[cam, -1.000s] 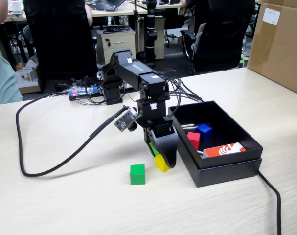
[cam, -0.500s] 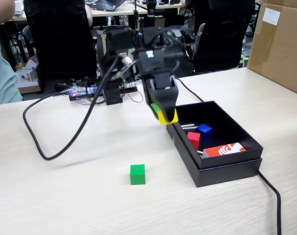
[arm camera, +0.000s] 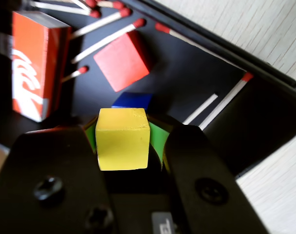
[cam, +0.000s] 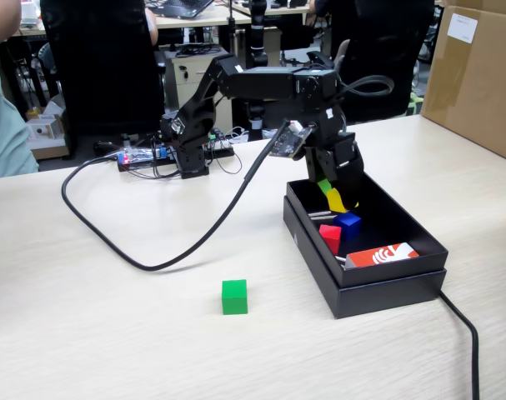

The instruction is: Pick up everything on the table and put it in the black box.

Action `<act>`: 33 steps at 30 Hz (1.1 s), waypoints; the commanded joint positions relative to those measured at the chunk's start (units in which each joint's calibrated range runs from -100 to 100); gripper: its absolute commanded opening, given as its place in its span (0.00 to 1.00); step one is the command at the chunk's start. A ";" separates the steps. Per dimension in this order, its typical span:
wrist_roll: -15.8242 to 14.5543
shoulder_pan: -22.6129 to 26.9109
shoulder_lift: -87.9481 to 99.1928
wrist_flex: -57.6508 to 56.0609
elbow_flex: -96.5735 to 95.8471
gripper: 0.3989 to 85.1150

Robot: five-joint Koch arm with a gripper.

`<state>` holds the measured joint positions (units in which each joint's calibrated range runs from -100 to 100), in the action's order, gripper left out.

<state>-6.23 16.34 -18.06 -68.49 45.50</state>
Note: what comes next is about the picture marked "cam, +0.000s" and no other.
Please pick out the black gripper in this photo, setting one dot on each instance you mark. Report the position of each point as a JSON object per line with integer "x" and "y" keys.
{"x": 332, "y": 156}

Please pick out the yellow wooden cube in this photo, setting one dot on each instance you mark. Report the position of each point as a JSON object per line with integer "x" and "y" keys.
{"x": 335, "y": 202}

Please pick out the blue wooden cube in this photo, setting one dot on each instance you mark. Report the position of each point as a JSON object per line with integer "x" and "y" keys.
{"x": 348, "y": 227}

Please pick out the red wooden cube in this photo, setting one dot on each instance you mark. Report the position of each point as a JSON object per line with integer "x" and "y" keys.
{"x": 329, "y": 233}

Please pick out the green wooden cube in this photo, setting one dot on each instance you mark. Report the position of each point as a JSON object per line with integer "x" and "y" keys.
{"x": 234, "y": 298}

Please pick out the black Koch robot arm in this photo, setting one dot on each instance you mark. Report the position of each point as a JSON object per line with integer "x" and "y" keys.
{"x": 261, "y": 83}

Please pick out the black background robot arm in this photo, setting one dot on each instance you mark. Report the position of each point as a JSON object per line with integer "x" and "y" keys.
{"x": 257, "y": 37}

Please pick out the forearm of seated person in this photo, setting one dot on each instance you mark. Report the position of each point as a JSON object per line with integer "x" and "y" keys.
{"x": 151, "y": 27}

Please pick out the bare person forearm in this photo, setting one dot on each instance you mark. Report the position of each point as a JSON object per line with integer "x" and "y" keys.
{"x": 0, "y": 23}

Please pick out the black cardboard box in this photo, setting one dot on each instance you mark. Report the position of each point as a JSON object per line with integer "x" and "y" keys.
{"x": 386, "y": 291}

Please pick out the small white product box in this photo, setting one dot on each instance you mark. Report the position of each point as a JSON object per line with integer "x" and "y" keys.
{"x": 44, "y": 130}

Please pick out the short silver metal rod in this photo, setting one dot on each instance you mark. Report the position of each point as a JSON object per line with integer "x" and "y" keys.
{"x": 341, "y": 260}

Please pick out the orange white card packet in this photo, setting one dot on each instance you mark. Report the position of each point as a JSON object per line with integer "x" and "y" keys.
{"x": 361, "y": 259}

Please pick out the green black patterned bag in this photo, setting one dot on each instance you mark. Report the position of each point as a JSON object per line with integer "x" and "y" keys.
{"x": 415, "y": 104}

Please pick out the black office chair with armrest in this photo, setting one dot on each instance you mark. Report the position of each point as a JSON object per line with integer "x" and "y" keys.
{"x": 382, "y": 46}

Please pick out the large brown cardboard carton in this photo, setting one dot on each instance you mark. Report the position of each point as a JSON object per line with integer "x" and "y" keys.
{"x": 477, "y": 96}

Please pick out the beige drawer cabinet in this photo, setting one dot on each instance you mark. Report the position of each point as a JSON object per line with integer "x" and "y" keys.
{"x": 190, "y": 75}

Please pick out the white shipping label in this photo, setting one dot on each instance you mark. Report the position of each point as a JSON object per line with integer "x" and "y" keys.
{"x": 462, "y": 27}

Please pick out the controller board with red light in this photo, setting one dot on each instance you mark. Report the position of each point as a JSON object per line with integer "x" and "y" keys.
{"x": 140, "y": 155}

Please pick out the beige office desk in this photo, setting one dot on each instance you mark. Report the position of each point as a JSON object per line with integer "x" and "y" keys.
{"x": 211, "y": 18}

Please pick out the black power strip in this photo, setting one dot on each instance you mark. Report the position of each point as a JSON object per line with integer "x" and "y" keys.
{"x": 129, "y": 167}

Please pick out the black laptop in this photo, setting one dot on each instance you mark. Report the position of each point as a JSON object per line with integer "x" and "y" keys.
{"x": 181, "y": 7}

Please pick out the large black office chair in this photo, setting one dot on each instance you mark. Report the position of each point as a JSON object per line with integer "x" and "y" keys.
{"x": 102, "y": 62}

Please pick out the person torso teal shirt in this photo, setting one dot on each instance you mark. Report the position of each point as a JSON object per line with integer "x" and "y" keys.
{"x": 2, "y": 133}

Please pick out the green camera circuit board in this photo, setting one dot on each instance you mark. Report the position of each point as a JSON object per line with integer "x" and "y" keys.
{"x": 290, "y": 141}

